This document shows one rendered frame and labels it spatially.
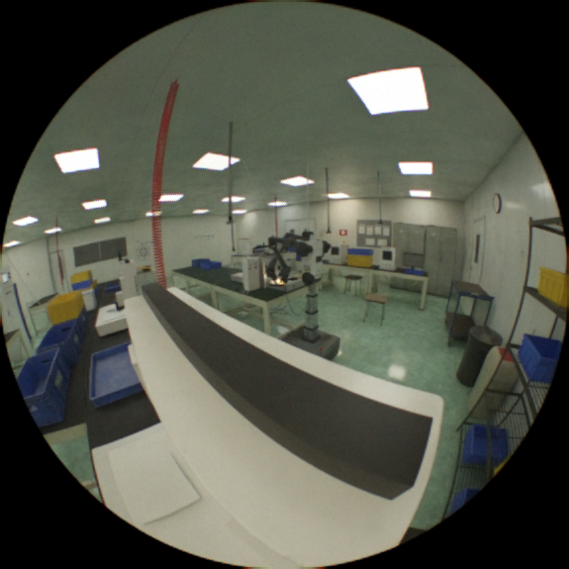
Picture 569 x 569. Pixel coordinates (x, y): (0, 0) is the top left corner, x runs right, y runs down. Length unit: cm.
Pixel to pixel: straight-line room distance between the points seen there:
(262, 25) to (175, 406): 149
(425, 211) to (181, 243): 972
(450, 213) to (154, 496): 677
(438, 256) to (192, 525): 605
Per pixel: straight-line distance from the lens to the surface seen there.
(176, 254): 951
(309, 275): 209
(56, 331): 257
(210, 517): 68
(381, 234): 642
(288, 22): 141
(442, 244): 586
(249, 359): 17
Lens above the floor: 155
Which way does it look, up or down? 15 degrees down
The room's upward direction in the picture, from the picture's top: 2 degrees counter-clockwise
